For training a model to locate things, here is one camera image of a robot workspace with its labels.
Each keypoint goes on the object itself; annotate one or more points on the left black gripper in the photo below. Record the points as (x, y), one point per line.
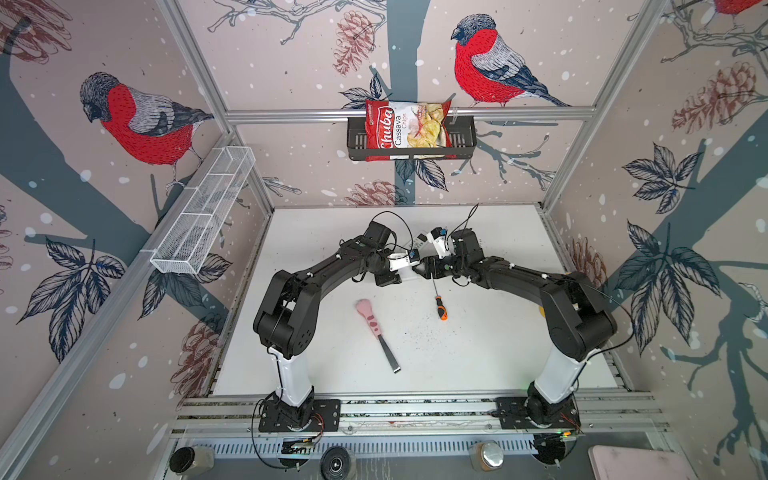
(388, 278)

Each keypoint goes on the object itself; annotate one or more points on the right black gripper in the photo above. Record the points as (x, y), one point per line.
(429, 262)

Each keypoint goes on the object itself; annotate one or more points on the orange black screwdriver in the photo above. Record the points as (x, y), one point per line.
(440, 306)

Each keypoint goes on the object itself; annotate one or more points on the white remote grey buttons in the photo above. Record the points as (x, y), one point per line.
(407, 273)

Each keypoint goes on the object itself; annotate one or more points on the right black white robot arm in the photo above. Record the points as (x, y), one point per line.
(577, 318)

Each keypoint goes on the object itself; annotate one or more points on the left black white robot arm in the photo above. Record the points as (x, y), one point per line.
(286, 320)

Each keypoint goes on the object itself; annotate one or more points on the red cassava chips bag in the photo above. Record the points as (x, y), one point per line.
(406, 125)

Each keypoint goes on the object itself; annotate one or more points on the silver round cap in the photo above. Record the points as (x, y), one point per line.
(486, 456)

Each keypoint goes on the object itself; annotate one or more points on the black round speaker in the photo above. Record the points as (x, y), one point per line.
(338, 463)

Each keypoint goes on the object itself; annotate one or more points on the pink pad corner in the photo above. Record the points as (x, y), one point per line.
(620, 463)

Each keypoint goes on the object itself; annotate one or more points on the black grey cylinder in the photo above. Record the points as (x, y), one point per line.
(192, 460)

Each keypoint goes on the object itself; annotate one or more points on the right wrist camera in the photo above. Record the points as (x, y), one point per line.
(438, 239)

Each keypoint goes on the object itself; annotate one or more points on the pink handled scraper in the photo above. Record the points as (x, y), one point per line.
(364, 308)

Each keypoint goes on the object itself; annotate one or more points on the black wall basket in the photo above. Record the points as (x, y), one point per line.
(461, 143)

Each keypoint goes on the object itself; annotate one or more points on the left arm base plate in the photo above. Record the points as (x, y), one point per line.
(313, 416)

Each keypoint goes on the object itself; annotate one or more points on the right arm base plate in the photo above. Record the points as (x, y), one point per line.
(510, 413)

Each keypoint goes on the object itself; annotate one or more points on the white wire mesh shelf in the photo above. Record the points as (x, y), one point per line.
(193, 233)

